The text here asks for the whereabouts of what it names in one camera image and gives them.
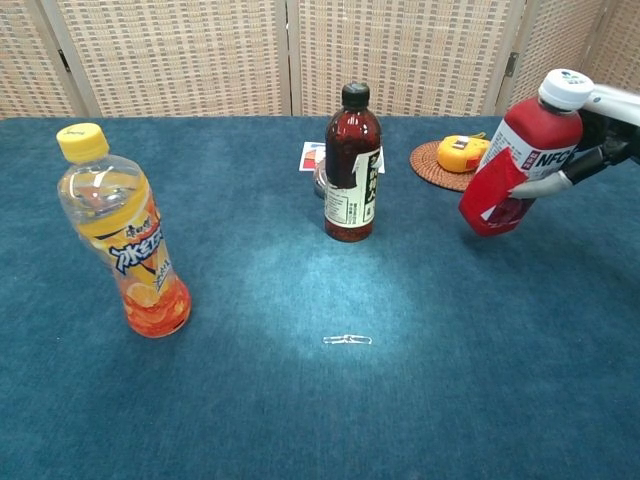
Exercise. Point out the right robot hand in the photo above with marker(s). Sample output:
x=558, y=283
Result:
x=617, y=107

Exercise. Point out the red juice bottle white cap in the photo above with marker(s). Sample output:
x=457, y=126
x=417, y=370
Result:
x=525, y=135

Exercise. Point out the iced tea bottle yellow cap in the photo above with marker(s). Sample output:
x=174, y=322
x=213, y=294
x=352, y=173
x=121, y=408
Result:
x=125, y=240

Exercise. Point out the yellow tape measure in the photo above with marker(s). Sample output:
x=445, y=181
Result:
x=457, y=155

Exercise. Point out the round woven brown coaster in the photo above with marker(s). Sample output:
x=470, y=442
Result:
x=430, y=170

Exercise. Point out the dark brown bottle black cap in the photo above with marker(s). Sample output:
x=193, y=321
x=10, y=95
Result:
x=350, y=150

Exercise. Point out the white picture card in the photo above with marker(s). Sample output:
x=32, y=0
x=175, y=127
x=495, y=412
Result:
x=310, y=157

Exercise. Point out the blue tablecloth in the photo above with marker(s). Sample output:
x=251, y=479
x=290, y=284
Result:
x=320, y=400

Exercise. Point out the woven folding screen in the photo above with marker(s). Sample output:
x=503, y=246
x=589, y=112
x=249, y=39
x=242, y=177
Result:
x=175, y=55

